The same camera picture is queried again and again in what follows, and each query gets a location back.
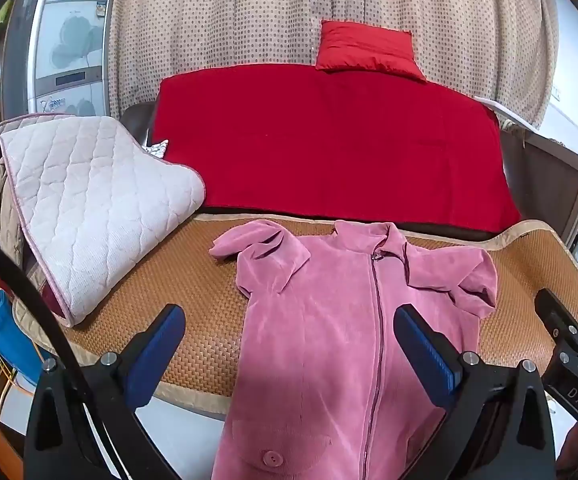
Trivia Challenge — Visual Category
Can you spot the beige dotted curtain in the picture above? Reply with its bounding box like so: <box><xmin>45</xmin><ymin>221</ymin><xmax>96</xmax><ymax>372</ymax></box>
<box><xmin>106</xmin><ymin>0</ymin><xmax>560</xmax><ymax>133</ymax></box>

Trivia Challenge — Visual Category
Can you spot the white flat board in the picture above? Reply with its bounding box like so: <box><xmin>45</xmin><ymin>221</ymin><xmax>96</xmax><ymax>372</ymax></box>
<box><xmin>474</xmin><ymin>94</ymin><xmax>550</xmax><ymax>132</ymax></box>

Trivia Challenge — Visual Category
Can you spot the small patterned cushion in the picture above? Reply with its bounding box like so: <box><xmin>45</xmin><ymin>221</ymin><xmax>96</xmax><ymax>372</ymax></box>
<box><xmin>141</xmin><ymin>139</ymin><xmax>170</xmax><ymax>161</ymax></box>

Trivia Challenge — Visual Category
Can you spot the woven bamboo mat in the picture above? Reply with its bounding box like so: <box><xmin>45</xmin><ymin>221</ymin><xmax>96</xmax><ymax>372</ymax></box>
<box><xmin>11</xmin><ymin>212</ymin><xmax>578</xmax><ymax>416</ymax></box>

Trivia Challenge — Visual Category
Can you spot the red pillow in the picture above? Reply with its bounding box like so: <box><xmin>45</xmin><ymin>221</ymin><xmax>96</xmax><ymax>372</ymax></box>
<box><xmin>315</xmin><ymin>20</ymin><xmax>427</xmax><ymax>83</ymax></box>

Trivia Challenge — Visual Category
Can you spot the white quilted pad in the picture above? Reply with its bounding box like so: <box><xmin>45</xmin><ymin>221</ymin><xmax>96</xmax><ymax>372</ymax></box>
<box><xmin>0</xmin><ymin>114</ymin><xmax>206</xmax><ymax>328</ymax></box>

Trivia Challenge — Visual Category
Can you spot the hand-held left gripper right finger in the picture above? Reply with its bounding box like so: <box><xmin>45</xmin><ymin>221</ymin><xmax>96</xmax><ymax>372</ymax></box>
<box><xmin>393</xmin><ymin>304</ymin><xmax>558</xmax><ymax>480</ymax></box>

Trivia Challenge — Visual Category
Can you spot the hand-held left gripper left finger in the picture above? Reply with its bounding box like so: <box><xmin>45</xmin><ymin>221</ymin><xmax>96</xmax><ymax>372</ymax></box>
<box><xmin>23</xmin><ymin>304</ymin><xmax>187</xmax><ymax>480</ymax></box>

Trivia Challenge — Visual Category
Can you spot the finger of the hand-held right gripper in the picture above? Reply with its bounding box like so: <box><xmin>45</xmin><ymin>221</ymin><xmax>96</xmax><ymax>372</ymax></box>
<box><xmin>535</xmin><ymin>287</ymin><xmax>578</xmax><ymax>361</ymax></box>

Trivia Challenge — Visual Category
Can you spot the red blanket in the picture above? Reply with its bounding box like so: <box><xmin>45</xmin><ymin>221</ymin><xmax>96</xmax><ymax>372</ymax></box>
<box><xmin>148</xmin><ymin>62</ymin><xmax>522</xmax><ymax>235</ymax></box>

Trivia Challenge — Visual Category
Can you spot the black cable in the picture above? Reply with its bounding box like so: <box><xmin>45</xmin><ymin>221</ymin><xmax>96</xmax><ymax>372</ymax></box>
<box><xmin>0</xmin><ymin>230</ymin><xmax>180</xmax><ymax>480</ymax></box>

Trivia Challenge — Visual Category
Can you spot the pink corduroy zip jacket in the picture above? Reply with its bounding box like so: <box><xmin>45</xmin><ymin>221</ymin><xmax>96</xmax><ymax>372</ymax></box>
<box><xmin>210</xmin><ymin>219</ymin><xmax>500</xmax><ymax>480</ymax></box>

